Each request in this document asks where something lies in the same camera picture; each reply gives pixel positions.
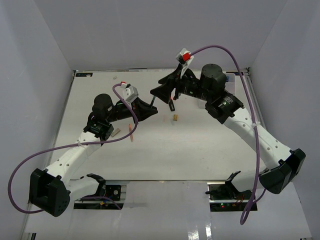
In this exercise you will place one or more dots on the orange black highlighter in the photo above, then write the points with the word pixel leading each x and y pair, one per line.
pixel 171 105

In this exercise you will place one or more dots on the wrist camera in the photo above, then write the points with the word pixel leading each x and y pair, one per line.
pixel 184 58
pixel 129 92

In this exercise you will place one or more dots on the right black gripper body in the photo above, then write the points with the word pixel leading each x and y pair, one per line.
pixel 191 87

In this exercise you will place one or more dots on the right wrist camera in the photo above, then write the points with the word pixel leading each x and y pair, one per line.
pixel 184 58

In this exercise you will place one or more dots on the orange pen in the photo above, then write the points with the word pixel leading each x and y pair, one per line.
pixel 130 131

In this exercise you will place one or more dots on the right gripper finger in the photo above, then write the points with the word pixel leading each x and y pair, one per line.
pixel 172 76
pixel 163 92

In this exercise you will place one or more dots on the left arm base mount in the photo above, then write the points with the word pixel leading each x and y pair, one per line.
pixel 113 198

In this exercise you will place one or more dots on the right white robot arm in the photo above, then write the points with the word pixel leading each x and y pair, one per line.
pixel 282 163

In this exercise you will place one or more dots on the white compartment organizer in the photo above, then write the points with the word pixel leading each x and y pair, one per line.
pixel 229 86

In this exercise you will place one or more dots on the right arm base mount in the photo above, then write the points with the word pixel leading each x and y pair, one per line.
pixel 224 199

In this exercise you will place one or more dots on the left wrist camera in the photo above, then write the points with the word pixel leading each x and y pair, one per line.
pixel 129 92

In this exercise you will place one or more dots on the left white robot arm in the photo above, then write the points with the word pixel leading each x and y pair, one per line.
pixel 53 188

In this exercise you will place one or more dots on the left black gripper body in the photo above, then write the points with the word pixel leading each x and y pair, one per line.
pixel 121 111

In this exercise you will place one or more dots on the green pen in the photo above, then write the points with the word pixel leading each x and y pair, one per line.
pixel 152 101

